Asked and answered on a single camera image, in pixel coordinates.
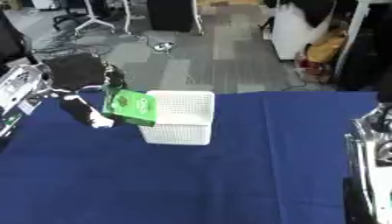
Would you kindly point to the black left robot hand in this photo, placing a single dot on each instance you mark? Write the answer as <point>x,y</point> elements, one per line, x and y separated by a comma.
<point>76,71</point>

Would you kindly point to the green box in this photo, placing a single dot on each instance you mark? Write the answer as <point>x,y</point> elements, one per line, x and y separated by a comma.
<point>130,106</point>

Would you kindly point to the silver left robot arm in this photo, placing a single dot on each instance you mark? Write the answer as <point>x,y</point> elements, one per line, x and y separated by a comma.
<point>18,87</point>

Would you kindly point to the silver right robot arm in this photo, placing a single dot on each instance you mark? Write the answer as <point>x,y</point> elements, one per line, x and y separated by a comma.
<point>372,151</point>

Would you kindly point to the white tripod stand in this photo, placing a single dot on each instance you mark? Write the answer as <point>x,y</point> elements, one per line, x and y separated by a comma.
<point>94,17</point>

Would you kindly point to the black office chair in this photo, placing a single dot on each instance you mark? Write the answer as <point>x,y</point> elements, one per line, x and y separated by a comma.
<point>13,38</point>

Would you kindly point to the white perforated plastic basket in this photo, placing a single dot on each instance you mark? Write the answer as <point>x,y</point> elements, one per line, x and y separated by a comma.
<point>181,116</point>

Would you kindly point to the white cabinet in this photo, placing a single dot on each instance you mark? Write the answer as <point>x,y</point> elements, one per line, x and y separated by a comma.
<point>291,32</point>

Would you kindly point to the yellow bag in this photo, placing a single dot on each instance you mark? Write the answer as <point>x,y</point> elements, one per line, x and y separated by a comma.
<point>325,46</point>

